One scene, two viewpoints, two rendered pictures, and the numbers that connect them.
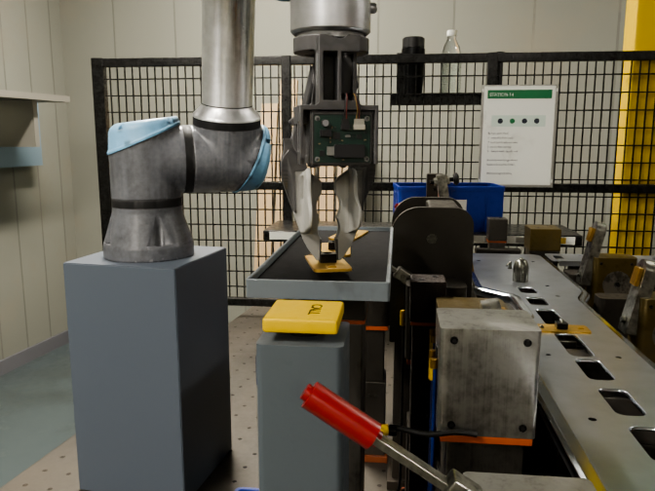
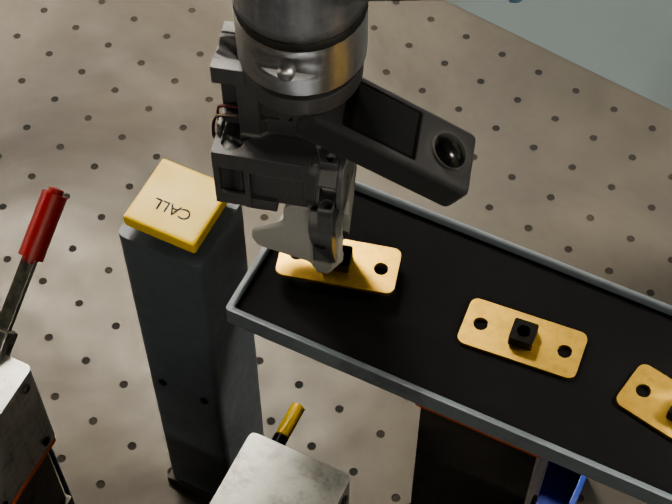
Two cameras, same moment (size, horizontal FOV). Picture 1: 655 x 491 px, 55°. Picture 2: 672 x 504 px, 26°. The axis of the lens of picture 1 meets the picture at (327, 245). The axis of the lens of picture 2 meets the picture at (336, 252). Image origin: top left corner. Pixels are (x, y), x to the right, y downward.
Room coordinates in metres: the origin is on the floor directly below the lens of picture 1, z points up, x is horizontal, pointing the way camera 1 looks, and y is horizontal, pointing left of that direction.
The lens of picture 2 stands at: (0.81, -0.52, 2.03)
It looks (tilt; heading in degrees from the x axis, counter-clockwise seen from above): 57 degrees down; 110
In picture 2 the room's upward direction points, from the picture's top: straight up
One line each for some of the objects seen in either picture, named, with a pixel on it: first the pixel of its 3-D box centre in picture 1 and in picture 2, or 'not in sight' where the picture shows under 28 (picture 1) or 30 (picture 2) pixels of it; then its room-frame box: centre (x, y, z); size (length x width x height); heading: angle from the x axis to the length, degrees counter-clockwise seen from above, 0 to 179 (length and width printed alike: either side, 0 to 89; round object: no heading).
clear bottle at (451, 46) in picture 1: (450, 62); not in sight; (2.07, -0.39, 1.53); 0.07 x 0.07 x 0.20
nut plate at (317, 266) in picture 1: (327, 258); (338, 258); (0.63, 0.00, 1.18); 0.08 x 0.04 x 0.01; 8
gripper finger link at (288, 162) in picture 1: (304, 167); not in sight; (0.63, 0.02, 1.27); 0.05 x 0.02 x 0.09; 98
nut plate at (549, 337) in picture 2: (334, 245); (522, 335); (0.77, -0.01, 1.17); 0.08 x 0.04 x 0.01; 178
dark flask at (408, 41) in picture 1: (412, 66); not in sight; (2.08, -0.27, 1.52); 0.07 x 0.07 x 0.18
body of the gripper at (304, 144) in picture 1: (331, 104); (292, 116); (0.60, 0.00, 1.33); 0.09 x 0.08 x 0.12; 8
